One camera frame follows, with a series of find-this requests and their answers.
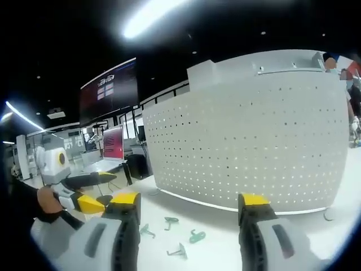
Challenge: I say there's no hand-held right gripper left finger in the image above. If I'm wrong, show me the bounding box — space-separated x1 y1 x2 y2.
30 191 142 271

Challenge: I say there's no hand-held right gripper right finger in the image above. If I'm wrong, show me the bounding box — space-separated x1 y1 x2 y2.
237 193 331 271

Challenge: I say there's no white perforated mounting plate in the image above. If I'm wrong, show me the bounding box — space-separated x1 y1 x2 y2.
142 49 350 215

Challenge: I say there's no person's left hand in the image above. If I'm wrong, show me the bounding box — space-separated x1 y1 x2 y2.
36 186 63 216

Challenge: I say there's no white office desk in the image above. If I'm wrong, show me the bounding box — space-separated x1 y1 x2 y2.
81 151 128 173

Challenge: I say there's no monitor with red screen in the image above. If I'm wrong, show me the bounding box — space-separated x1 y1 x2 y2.
102 123 125 161

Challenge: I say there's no black computer tower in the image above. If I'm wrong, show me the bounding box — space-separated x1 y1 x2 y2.
126 154 153 186

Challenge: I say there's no long ceiling light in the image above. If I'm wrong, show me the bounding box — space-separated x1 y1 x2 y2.
121 0 204 39

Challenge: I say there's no large dark wall screen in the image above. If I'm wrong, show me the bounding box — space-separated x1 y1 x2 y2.
78 57 139 127

